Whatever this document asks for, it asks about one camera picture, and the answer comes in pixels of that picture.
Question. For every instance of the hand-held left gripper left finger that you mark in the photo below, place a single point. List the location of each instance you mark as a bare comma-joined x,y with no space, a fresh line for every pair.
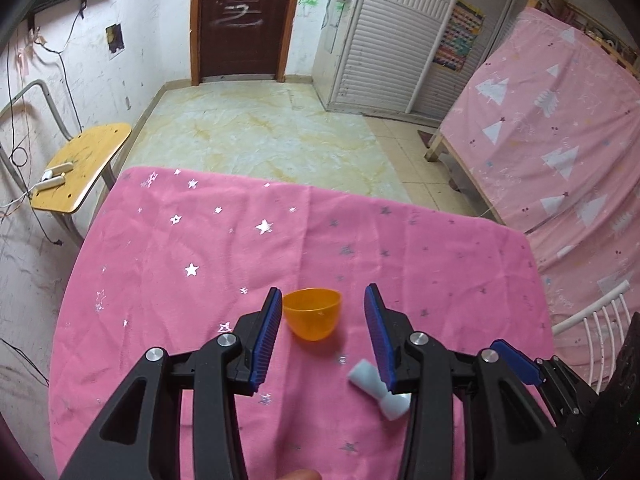
267,340

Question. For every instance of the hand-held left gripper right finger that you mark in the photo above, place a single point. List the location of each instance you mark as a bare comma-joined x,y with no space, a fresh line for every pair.
376,340

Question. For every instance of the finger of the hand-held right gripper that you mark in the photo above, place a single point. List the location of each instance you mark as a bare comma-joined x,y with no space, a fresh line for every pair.
517,365

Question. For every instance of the pale blue plastic piece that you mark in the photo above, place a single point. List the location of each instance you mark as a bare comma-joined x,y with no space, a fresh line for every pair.
365,377

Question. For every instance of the orange plastic cup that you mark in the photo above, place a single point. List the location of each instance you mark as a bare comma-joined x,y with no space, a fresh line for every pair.
312,320

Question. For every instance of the person's left hand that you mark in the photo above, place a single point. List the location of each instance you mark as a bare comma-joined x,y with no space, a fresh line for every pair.
300,475

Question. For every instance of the white metal chair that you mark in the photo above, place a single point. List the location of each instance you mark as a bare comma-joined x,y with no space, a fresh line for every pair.
590,305

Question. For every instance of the pink star-print tablecloth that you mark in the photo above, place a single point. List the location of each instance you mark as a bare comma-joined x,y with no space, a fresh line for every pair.
250,240

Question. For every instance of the pink tree-print bed sheet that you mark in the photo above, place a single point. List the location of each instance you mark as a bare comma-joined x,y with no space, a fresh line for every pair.
550,135

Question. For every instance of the yellow wooden chair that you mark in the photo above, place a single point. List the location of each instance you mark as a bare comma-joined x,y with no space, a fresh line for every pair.
90,160

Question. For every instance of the white power strip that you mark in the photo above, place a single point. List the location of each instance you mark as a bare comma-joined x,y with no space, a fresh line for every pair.
47,185

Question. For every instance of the white louvered wardrobe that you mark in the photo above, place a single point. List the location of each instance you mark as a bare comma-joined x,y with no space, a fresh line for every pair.
390,50

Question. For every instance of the dark brown door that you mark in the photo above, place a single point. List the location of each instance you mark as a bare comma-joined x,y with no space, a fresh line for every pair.
240,35

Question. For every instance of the colourful grid poster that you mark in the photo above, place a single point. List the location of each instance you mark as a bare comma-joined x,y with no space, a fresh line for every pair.
457,35

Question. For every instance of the wooden bed frame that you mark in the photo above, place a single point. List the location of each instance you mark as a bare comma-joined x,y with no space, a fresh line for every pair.
435,152

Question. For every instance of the dark wall socket box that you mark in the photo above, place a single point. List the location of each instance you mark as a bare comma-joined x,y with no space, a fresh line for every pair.
115,37

